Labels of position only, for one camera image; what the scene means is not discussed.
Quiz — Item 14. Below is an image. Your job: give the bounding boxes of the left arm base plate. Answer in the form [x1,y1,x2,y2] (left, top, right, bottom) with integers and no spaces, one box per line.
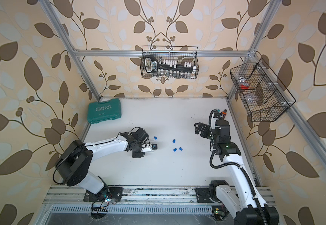
[83,186,124,202]

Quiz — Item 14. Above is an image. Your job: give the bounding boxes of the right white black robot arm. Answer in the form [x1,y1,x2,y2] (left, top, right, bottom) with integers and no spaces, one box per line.
[194,109,280,225]

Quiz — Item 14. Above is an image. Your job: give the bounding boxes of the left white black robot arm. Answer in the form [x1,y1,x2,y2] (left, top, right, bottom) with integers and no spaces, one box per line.
[55,127,158,202]

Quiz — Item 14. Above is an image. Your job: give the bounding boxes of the black wire basket back wall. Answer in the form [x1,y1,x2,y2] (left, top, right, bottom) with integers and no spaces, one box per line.
[140,45,199,79]

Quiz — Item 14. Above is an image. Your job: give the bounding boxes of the aluminium front rail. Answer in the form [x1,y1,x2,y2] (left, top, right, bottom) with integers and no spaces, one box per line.
[42,185,276,205]

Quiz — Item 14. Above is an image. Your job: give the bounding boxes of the black socket holder set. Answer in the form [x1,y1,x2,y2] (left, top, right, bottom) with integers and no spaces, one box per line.
[140,54,199,76]

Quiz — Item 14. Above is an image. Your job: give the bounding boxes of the red item in basket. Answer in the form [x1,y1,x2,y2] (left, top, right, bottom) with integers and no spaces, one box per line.
[238,79,250,91]

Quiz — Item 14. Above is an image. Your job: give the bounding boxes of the orange black pliers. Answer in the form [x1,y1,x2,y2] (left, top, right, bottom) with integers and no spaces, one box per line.
[221,110,227,120]

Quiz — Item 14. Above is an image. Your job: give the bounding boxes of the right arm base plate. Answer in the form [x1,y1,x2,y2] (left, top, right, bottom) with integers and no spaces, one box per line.
[194,187,215,203]

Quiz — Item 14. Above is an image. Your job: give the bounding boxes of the black wire basket wall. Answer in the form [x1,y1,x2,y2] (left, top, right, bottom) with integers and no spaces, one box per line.
[140,45,199,79]
[230,58,296,122]

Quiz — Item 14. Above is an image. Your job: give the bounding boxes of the green plastic tool case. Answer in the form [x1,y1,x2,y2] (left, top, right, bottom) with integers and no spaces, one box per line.
[87,98,122,124]

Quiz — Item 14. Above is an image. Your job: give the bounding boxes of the black wire basket right wall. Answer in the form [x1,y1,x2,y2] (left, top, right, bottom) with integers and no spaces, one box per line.
[230,58,296,122]

